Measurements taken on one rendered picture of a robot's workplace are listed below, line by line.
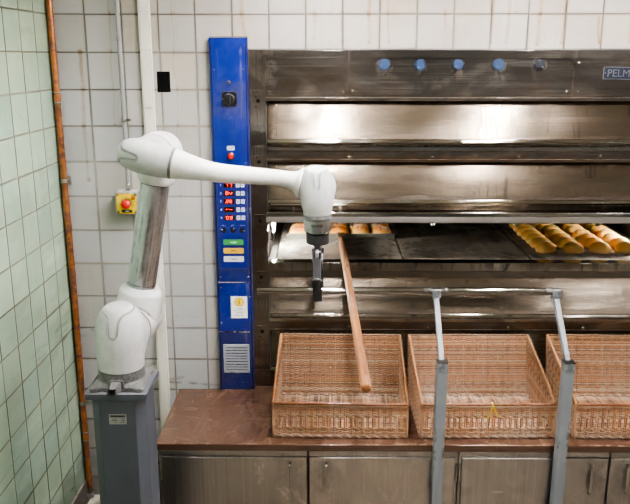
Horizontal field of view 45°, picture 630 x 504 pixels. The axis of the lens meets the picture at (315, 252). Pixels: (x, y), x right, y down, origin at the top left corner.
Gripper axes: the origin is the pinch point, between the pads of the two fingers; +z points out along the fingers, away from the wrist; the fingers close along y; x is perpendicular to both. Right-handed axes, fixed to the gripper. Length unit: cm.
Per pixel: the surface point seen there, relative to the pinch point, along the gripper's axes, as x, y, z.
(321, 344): -2, -83, 54
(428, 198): 45, -88, -12
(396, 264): 31, -89, 18
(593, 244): 124, -110, 14
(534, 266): 93, -91, 19
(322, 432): 0, -37, 73
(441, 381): 45, -29, 46
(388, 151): 27, -90, -33
